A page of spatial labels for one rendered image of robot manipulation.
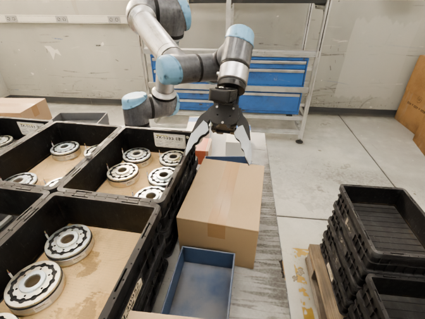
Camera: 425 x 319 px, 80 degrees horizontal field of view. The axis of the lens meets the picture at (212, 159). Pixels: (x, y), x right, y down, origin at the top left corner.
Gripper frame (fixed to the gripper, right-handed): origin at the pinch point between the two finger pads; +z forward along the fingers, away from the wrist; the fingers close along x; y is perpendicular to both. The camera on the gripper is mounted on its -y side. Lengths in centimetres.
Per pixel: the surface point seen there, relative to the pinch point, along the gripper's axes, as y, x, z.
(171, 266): 19.3, 10.9, 29.1
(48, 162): 26, 68, 5
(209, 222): 11.1, 1.0, 14.4
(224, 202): 17.2, -1.4, 8.4
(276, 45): 224, -6, -194
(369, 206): 81, -65, -4
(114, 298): -12.2, 10.7, 28.2
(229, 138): 59, 7, -22
